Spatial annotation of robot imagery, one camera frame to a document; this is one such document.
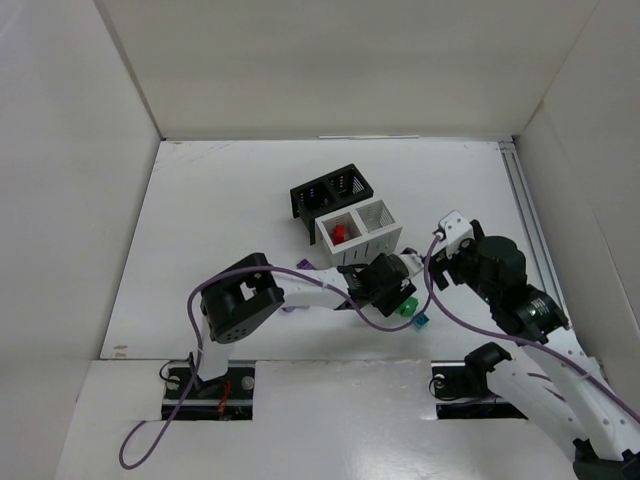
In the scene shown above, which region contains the aluminium rail right edge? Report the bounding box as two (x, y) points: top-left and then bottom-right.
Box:
(498, 139), (570, 317)

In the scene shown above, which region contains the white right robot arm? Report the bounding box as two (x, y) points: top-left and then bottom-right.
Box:
(424, 211), (639, 479)

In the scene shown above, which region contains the white two-slot container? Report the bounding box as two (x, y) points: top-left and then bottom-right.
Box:
(315, 198), (402, 267)

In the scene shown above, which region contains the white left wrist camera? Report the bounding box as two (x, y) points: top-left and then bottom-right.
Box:
(398, 247), (424, 278)

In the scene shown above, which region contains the black two-slot container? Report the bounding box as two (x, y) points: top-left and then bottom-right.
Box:
(289, 164), (374, 245)

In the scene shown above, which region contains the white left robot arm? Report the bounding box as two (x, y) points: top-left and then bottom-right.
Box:
(186, 252), (423, 384)

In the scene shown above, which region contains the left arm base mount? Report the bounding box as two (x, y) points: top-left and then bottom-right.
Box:
(159, 361), (256, 422)

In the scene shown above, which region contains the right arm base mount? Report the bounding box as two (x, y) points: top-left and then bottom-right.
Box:
(428, 361), (527, 420)

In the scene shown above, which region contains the green rounded lego block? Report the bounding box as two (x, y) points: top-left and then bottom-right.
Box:
(396, 296), (419, 318)

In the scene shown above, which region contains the red lego block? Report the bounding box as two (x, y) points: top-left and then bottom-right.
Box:
(332, 224), (349, 246)

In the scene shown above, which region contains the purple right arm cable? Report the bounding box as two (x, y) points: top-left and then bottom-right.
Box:
(423, 232), (640, 424)

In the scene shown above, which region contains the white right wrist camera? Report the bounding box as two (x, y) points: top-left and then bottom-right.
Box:
(437, 210), (474, 259)

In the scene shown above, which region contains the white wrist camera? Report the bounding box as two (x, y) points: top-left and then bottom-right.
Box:
(398, 247), (424, 278)
(437, 210), (474, 259)

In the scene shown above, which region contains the small teal square lego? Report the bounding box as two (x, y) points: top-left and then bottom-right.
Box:
(412, 313), (430, 330)

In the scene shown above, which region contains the purple lego brick upright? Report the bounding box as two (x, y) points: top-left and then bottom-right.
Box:
(296, 259), (315, 270)

